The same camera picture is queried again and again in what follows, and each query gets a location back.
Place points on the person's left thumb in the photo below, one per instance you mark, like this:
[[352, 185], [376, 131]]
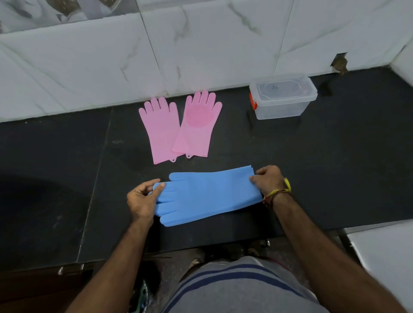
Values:
[[158, 192]]

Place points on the plain pink silicone glove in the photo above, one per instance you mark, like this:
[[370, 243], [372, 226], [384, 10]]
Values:
[[160, 133]]

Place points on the yellow and red thread wristband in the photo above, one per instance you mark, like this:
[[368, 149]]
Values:
[[278, 192]]

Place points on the blue silicone glove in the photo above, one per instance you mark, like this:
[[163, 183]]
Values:
[[206, 193]]

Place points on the person's right hand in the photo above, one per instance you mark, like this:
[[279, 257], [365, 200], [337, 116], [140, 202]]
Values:
[[270, 180]]

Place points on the person's left hand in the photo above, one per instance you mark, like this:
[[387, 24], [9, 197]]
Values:
[[140, 201]]

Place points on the person's left forearm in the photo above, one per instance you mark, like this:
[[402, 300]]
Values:
[[119, 271]]

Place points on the person's right forearm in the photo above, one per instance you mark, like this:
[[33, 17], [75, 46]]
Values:
[[326, 254]]

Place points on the person's right thumb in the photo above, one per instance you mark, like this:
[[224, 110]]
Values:
[[255, 181]]

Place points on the clear plastic container with lid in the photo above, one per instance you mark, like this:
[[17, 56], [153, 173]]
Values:
[[281, 96]]

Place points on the grey shirt with blue stripes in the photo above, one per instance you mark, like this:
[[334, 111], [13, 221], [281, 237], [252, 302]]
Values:
[[242, 287]]

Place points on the pink silicone glove with bristles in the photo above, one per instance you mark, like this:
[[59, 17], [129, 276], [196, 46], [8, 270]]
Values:
[[198, 125]]

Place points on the white cabinet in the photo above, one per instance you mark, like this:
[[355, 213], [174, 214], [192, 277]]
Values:
[[382, 258]]

